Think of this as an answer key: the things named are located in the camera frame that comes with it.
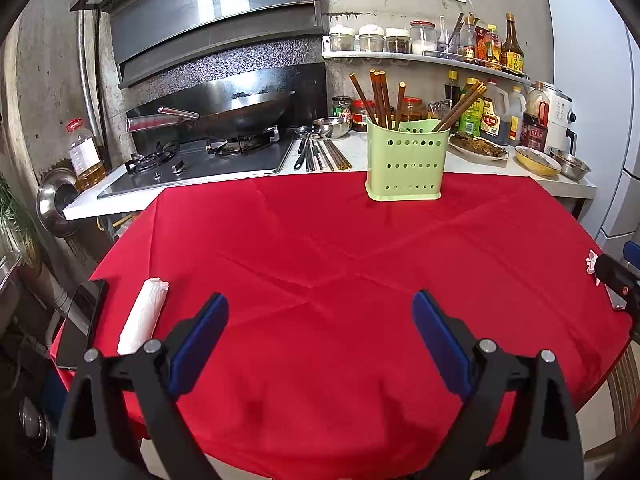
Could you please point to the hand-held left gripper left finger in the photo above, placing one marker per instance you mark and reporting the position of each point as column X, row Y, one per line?
column 197, row 345

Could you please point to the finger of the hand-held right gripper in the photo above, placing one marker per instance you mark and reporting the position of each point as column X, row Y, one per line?
column 617, row 280
column 634, row 251

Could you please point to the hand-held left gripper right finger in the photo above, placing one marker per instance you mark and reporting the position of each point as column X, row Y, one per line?
column 442, row 345

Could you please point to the green perforated utensil holder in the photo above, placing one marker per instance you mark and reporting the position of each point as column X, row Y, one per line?
column 405, row 180

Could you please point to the brown wooden chopstick gold tip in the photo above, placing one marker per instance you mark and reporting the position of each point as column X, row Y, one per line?
column 400, row 105
column 467, row 109
column 457, row 105
column 376, row 97
column 363, row 100
column 386, row 102
column 462, row 106

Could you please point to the white rolled plastic bags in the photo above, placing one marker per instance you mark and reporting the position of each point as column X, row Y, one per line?
column 142, row 315

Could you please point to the light wooden furniture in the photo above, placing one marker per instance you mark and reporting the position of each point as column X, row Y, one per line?
column 625, row 390

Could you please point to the steel bowl with food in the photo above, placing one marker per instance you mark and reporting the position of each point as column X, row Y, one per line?
column 570, row 165

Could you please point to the black smartphone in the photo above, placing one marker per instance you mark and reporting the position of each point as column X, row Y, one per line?
column 82, row 320

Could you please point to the yellow bowl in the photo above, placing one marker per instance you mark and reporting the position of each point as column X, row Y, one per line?
column 537, row 162

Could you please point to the red tablecloth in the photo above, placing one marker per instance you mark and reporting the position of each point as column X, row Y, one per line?
column 325, row 260

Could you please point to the white countertop cooker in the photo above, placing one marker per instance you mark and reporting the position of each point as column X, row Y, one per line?
column 559, row 115

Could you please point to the black gas stove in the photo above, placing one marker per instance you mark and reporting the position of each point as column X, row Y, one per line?
column 200, row 170

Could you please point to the white jug yellow label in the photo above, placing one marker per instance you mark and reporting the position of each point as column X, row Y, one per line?
column 516, row 120

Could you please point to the steel pot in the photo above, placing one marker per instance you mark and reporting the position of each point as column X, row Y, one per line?
column 32, row 422

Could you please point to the white plate of food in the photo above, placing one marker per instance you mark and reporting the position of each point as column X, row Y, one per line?
column 477, row 147

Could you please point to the white refrigerator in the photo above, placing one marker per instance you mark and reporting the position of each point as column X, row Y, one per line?
column 590, row 60

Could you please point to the round steel lid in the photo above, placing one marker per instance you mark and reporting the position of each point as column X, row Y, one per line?
column 52, row 200

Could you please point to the green plastic bottle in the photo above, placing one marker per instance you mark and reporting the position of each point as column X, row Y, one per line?
column 472, row 120

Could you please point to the large plastic cooking oil bottle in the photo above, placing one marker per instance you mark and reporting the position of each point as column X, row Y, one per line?
column 87, row 160

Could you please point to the bundle of metal chopsticks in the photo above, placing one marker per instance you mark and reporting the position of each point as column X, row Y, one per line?
column 315, row 157

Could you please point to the tall brown bottle yellow label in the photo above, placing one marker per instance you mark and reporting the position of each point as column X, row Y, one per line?
column 512, row 55

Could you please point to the black wok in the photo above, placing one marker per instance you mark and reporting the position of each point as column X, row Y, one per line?
column 240, row 112

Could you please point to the large red-lid chili jar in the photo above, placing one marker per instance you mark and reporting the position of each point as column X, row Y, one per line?
column 414, row 110

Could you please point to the dark soy sauce bottle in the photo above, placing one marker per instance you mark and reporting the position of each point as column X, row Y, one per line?
column 452, row 95

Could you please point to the small red-lid sauce jar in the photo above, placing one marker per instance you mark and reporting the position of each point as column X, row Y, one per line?
column 361, row 116

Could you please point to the small empty steel bowl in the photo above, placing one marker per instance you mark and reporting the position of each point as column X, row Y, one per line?
column 331, row 129

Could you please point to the small yellow oil bottle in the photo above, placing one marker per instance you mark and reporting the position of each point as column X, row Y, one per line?
column 493, row 47

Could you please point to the green-label glass jar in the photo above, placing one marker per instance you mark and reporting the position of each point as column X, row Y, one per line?
column 342, row 108

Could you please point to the clear bottle gold cap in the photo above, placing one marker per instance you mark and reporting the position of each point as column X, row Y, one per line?
column 468, row 42

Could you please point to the clear cup with spoons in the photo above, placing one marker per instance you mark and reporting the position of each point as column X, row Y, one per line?
column 447, row 42

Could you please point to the red-lid glass jar white contents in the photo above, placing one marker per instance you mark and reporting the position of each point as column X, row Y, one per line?
column 423, row 40

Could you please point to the white-lid spice jar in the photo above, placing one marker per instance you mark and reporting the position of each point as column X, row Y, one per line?
column 397, row 42
column 342, row 40
column 371, row 41

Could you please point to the steel range hood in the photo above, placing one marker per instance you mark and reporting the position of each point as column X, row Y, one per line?
column 210, row 25

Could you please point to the metal wall pipe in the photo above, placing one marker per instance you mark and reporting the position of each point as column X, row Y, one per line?
column 92, row 85

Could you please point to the white wall shelf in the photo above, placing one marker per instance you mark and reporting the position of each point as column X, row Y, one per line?
column 400, row 57

